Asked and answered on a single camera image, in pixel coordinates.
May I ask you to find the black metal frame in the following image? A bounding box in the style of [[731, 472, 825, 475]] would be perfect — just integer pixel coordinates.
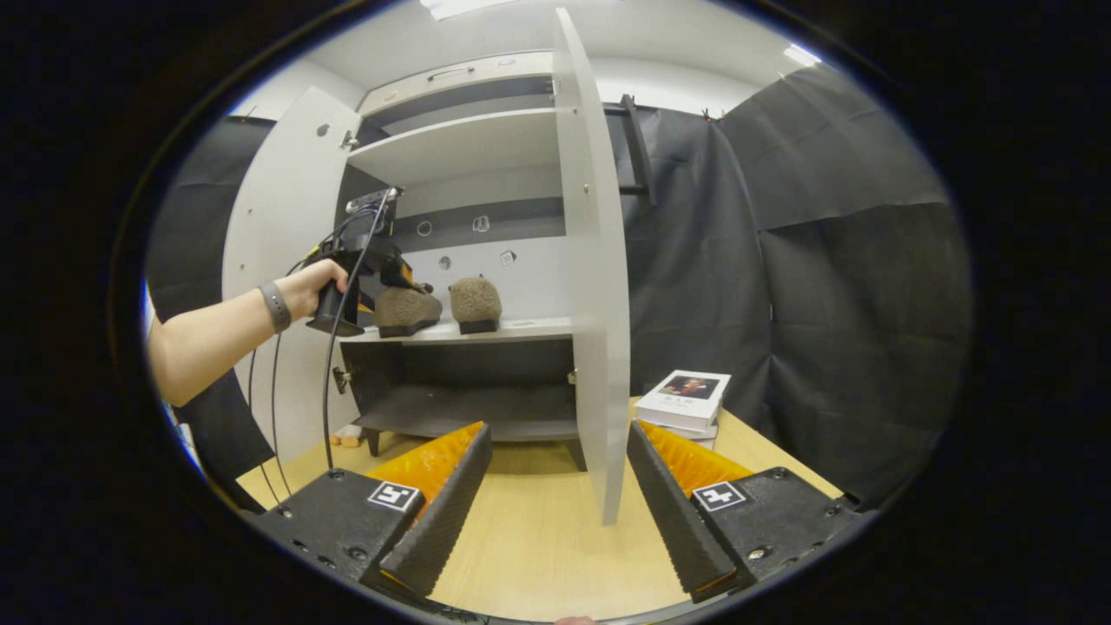
[[603, 94, 658, 207]]

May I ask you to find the white cabinet door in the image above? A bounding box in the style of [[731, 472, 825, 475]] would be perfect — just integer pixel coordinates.
[[552, 7, 632, 527], [221, 85, 365, 465]]

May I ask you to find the white shoe cabinet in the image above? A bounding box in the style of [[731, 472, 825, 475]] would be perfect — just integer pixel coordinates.
[[334, 50, 591, 474]]

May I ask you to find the grey wrist band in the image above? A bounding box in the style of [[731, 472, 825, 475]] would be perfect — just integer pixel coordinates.
[[258, 280, 293, 335]]

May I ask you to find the black backdrop cloth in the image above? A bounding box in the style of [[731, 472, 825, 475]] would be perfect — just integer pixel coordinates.
[[143, 115, 279, 513], [603, 62, 973, 509]]

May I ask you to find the black cable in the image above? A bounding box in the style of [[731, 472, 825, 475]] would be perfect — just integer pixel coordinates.
[[246, 252, 348, 506], [323, 187, 393, 477]]

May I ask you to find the plain white book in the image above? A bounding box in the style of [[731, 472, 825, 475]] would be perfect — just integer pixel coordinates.
[[638, 420, 721, 451]]

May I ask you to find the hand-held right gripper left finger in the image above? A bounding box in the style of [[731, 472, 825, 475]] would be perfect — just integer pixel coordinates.
[[250, 421, 494, 600]]

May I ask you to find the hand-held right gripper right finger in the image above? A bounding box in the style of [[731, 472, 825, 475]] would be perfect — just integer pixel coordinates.
[[625, 420, 862, 606]]

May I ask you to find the brown suede shoe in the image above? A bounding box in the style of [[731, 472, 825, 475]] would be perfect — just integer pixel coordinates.
[[448, 276, 503, 336], [373, 285, 444, 339]]

